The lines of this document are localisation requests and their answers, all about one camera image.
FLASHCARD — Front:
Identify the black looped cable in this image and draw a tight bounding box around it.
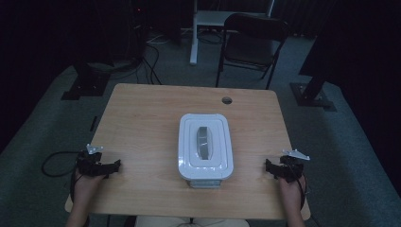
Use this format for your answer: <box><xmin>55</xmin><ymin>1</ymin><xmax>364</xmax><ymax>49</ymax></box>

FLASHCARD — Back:
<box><xmin>41</xmin><ymin>150</ymin><xmax>83</xmax><ymax>178</ymax></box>

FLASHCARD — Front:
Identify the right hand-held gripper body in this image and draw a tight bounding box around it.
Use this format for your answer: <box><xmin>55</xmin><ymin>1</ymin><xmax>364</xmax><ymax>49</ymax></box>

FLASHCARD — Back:
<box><xmin>273</xmin><ymin>148</ymin><xmax>311</xmax><ymax>183</ymax></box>

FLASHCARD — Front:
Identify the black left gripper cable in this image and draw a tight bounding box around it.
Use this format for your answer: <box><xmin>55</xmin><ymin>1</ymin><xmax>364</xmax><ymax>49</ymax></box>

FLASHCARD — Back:
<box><xmin>69</xmin><ymin>166</ymin><xmax>83</xmax><ymax>206</ymax></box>

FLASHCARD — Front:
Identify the bundle of black cables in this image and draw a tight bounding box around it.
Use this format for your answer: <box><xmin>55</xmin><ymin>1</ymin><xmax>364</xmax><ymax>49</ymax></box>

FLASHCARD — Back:
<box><xmin>134</xmin><ymin>41</ymin><xmax>164</xmax><ymax>86</ymax></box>

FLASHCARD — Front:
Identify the black folding chair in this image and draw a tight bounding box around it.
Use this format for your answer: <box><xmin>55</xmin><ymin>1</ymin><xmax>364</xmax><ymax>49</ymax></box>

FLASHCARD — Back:
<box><xmin>215</xmin><ymin>12</ymin><xmax>289</xmax><ymax>91</ymax></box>

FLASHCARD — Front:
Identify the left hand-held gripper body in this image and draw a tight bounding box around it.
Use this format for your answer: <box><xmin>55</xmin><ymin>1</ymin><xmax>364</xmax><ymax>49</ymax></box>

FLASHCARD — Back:
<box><xmin>76</xmin><ymin>143</ymin><xmax>112</xmax><ymax>178</ymax></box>

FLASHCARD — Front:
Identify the black stand with flat base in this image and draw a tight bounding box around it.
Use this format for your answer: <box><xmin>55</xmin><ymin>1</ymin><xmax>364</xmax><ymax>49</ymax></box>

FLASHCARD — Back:
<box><xmin>61</xmin><ymin>61</ymin><xmax>112</xmax><ymax>101</ymax></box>
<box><xmin>289</xmin><ymin>31</ymin><xmax>338</xmax><ymax>113</ymax></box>

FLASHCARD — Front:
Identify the person's right hand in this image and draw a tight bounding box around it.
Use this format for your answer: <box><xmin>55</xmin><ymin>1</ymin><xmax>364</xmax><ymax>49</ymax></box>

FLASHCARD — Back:
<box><xmin>278</xmin><ymin>174</ymin><xmax>307</xmax><ymax>206</ymax></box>

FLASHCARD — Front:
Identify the clear plastic storage box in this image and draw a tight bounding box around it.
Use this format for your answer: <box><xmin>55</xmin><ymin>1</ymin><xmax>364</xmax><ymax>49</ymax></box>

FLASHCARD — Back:
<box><xmin>185</xmin><ymin>177</ymin><xmax>222</xmax><ymax>190</ymax></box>

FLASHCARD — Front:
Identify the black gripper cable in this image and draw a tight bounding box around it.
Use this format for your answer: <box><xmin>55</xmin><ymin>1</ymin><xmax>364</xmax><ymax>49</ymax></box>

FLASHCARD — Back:
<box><xmin>288</xmin><ymin>162</ymin><xmax>310</xmax><ymax>212</ymax></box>
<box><xmin>69</xmin><ymin>166</ymin><xmax>83</xmax><ymax>206</ymax></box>

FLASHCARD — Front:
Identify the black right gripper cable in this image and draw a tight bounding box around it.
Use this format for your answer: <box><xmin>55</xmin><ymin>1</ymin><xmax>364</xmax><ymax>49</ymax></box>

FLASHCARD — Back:
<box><xmin>288</xmin><ymin>162</ymin><xmax>310</xmax><ymax>212</ymax></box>

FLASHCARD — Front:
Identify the person's left hand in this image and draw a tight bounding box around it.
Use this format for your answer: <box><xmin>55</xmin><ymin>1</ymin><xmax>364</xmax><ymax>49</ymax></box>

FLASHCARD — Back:
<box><xmin>72</xmin><ymin>168</ymin><xmax>108</xmax><ymax>204</ymax></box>

